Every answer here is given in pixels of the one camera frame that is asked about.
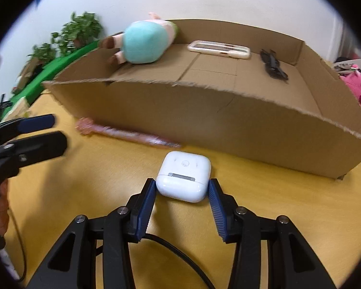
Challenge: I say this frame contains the white door frame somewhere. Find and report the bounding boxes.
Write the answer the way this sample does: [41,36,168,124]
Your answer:
[331,15,349,64]

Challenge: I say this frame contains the large green potted plant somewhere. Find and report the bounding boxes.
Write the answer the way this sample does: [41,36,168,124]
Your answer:
[51,11,103,56]

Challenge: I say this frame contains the pink snack packet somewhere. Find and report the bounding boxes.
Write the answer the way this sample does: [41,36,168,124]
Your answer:
[75,117,181,149]

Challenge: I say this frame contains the black sunglasses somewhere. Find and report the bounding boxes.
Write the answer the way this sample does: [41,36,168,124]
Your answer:
[259,49,289,80]

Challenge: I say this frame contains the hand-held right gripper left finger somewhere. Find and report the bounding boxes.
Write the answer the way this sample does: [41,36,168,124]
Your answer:
[27,178,156,289]

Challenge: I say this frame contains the teal and pink plush toy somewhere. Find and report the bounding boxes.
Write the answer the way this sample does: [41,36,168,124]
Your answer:
[101,12,181,65]

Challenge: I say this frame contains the thin black cable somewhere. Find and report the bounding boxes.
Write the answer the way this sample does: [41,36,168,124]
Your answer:
[6,205,27,282]

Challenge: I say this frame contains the thick black braided cable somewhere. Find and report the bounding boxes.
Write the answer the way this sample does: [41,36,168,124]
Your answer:
[141,233,215,289]

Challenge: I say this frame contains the white earbuds case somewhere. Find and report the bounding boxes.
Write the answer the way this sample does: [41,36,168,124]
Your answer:
[155,151,212,203]

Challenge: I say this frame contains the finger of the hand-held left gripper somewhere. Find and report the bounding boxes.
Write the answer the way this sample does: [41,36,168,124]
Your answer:
[0,114,56,141]
[3,130,68,167]

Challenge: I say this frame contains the white phone case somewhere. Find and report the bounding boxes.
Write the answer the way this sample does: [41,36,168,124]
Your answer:
[188,40,252,60]

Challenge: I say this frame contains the green board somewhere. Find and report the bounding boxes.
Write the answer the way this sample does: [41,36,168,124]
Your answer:
[10,40,100,106]

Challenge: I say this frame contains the brown cardboard box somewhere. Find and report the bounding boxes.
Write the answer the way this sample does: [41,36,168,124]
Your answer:
[42,19,361,181]

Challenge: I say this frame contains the small green potted plant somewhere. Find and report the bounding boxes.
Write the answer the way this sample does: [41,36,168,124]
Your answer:
[27,44,58,65]

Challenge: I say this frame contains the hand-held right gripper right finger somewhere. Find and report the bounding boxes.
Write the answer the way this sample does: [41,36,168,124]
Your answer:
[208,178,337,289]

